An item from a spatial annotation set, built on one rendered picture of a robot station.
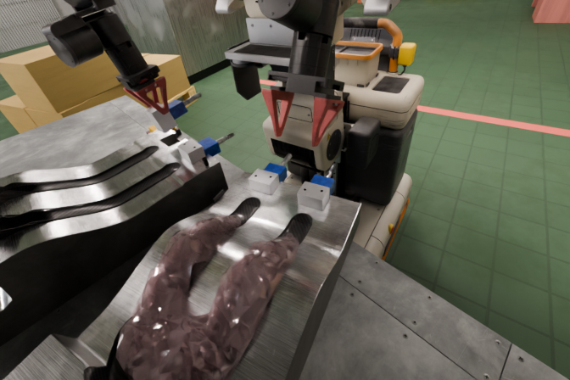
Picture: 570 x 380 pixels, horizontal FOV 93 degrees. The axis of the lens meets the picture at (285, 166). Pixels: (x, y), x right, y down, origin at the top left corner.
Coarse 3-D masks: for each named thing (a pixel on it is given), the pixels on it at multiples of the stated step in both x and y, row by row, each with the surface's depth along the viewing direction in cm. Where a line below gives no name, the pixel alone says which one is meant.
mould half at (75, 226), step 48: (144, 144) 67; (48, 192) 51; (96, 192) 55; (144, 192) 54; (192, 192) 56; (0, 240) 41; (48, 240) 41; (96, 240) 46; (144, 240) 52; (0, 288) 43; (48, 288) 43; (0, 336) 41
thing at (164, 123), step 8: (192, 96) 67; (200, 96) 68; (160, 104) 62; (168, 104) 65; (176, 104) 63; (184, 104) 66; (152, 112) 60; (176, 112) 63; (184, 112) 65; (152, 120) 63; (160, 120) 61; (168, 120) 62; (160, 128) 62; (168, 128) 63
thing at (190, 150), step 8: (232, 136) 66; (184, 144) 60; (192, 144) 59; (200, 144) 62; (208, 144) 61; (216, 144) 62; (184, 152) 58; (192, 152) 57; (200, 152) 59; (208, 152) 61; (216, 152) 62; (192, 160) 58
